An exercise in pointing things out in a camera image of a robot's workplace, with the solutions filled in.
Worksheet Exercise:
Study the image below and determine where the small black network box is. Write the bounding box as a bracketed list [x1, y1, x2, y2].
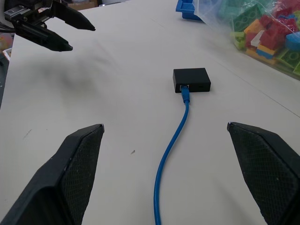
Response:
[172, 67, 211, 94]

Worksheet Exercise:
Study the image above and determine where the blue Ethernet cable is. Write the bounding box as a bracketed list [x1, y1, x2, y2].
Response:
[153, 84, 192, 225]

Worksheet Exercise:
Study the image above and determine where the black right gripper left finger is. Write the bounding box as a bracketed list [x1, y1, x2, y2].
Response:
[0, 123, 105, 225]

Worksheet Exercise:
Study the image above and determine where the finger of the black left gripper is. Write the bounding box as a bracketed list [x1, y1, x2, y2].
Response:
[51, 0, 96, 31]
[13, 18, 74, 53]

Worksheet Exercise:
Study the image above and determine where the clear bag of building blocks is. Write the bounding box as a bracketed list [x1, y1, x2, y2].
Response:
[194, 0, 300, 82]

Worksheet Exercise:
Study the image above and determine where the brown cardboard box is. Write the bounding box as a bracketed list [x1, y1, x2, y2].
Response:
[67, 0, 98, 11]

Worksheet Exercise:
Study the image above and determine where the blue plastic bin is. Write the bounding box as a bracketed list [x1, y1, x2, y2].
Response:
[175, 0, 203, 21]

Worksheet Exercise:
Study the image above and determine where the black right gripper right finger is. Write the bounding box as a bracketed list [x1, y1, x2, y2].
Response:
[226, 121, 300, 225]

